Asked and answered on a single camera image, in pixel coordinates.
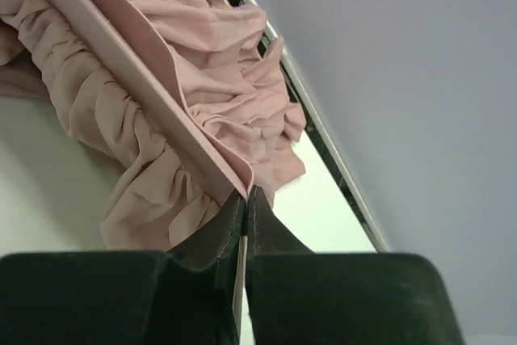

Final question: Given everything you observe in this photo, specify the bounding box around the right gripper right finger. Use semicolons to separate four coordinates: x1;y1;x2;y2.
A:
246;187;464;344

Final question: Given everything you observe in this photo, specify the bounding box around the aluminium table frame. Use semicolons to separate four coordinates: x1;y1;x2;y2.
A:
205;0;391;253

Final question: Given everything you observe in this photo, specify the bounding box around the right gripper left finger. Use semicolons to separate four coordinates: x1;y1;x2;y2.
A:
1;193;245;344

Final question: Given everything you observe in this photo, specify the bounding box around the pink skirt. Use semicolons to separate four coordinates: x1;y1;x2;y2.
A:
0;0;308;334

